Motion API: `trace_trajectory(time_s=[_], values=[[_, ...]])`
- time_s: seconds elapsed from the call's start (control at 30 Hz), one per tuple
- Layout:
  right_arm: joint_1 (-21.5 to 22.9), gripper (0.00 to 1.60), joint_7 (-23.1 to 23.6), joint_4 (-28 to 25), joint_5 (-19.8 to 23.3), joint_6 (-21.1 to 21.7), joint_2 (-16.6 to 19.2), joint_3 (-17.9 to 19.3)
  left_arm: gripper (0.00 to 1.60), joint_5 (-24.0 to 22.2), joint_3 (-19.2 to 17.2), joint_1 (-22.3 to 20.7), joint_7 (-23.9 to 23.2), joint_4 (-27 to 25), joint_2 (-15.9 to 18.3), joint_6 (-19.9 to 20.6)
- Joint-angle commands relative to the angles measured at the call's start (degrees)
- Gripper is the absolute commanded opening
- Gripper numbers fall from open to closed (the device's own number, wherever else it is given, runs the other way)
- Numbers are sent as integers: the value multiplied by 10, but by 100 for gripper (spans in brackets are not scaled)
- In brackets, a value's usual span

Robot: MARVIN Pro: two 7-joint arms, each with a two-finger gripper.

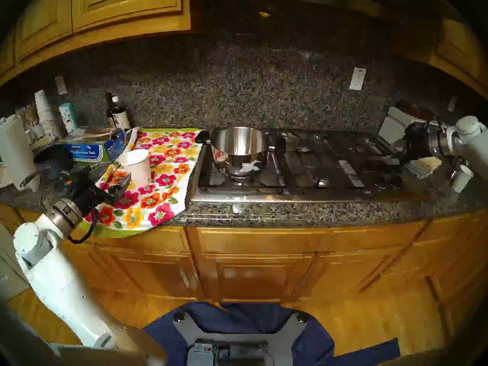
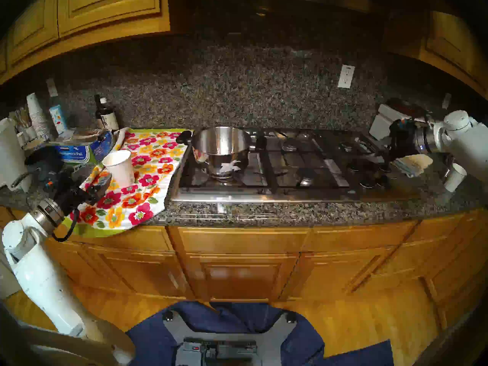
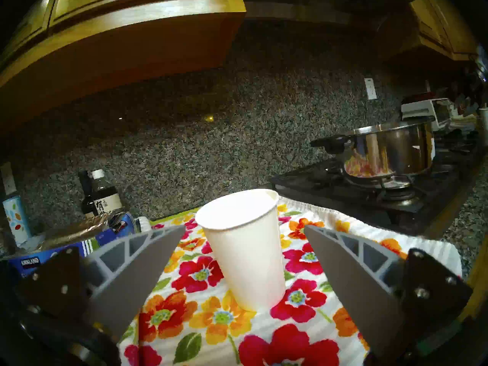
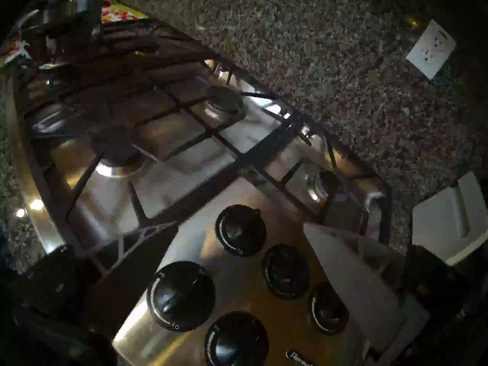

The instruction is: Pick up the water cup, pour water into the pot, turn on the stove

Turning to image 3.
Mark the white wall power outlet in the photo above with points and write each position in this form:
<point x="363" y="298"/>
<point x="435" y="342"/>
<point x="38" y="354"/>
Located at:
<point x="370" y="89"/>

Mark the white wall switch plate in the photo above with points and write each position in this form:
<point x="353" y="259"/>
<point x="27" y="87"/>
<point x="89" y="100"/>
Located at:
<point x="7" y="178"/>

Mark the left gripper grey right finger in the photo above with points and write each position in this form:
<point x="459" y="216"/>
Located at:
<point x="358" y="292"/>

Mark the blue foodservice foil box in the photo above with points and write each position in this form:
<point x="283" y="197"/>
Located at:
<point x="106" y="231"/>

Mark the stainless steel pot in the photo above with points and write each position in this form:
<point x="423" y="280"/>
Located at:
<point x="389" y="148"/>

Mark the tall white paper cup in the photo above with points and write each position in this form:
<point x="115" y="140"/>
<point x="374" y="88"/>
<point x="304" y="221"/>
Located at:
<point x="244" y="254"/>

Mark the white toaster oven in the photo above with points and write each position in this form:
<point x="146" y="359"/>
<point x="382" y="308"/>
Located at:
<point x="419" y="109"/>

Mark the steel range hood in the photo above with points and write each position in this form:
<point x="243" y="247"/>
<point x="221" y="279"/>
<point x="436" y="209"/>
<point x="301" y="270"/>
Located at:
<point x="297" y="12"/>

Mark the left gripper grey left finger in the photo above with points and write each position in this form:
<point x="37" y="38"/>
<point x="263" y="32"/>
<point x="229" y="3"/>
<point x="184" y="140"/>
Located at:
<point x="129" y="277"/>

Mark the wide black stove grate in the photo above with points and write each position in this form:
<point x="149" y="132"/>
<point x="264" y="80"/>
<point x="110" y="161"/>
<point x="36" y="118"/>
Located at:
<point x="324" y="178"/>

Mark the floral kitchen towel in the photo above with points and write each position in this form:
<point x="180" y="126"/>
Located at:
<point x="305" y="331"/>

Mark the colourful patterned paper cup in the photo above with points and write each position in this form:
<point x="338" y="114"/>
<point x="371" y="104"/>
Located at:
<point x="15" y="220"/>

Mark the dark bottle with white label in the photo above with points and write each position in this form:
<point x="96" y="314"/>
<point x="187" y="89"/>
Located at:
<point x="106" y="201"/>

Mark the wooden upper cabinet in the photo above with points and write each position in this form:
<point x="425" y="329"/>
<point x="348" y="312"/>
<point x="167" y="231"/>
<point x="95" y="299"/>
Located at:
<point x="114" y="45"/>
<point x="446" y="26"/>

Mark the stainless steel gas cooktop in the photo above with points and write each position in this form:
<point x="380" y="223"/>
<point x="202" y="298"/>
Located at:
<point x="343" y="211"/>

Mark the slim black bottle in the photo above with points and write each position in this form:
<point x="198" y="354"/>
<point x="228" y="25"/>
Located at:
<point x="85" y="193"/>

